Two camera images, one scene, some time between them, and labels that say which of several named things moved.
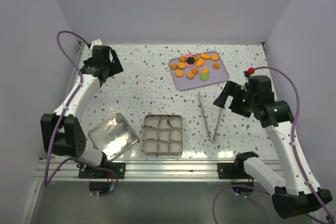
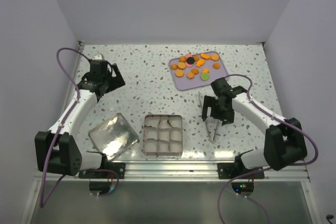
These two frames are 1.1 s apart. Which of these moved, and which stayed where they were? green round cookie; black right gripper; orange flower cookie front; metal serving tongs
Moved: black right gripper
Stayed: orange flower cookie front; green round cookie; metal serving tongs
